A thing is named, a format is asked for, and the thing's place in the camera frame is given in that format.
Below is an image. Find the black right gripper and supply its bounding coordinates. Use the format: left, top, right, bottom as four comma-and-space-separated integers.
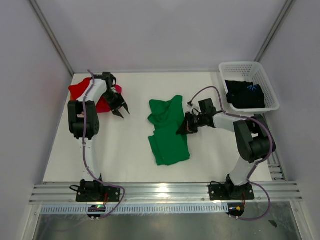
176, 111, 206, 136

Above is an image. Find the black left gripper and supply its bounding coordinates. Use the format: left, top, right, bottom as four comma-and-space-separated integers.
102, 89, 129, 118

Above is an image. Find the green t shirt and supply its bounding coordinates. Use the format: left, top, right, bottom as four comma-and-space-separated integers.
147, 95, 191, 166

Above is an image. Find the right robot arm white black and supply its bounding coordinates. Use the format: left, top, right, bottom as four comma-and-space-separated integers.
176, 98, 276, 201

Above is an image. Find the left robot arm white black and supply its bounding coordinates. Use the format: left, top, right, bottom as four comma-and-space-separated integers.
67, 70, 130, 201

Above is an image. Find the red folded t shirt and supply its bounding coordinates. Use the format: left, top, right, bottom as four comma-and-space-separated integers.
68, 77, 110, 114

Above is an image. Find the black t shirt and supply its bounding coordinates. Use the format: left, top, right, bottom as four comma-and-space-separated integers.
225, 80, 265, 109

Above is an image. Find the right black controller board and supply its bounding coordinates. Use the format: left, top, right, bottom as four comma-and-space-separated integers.
226, 205, 245, 218

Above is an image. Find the black controller board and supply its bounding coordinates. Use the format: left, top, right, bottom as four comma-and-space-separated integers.
86, 204, 106, 219
226, 205, 245, 218

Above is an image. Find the left black controller board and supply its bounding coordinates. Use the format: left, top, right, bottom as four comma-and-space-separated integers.
86, 204, 106, 219

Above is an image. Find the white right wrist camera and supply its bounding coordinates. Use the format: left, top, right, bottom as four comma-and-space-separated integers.
191, 108, 201, 116

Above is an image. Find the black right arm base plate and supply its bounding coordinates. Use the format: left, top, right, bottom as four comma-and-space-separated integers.
208, 181, 255, 201

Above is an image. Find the grey slotted cable duct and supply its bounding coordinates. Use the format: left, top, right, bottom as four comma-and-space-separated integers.
39, 202, 228, 215

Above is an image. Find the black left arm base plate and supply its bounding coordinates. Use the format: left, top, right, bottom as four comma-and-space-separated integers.
75, 185, 121, 203

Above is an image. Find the aluminium mounting rail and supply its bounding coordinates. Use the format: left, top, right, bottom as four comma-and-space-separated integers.
29, 181, 303, 205

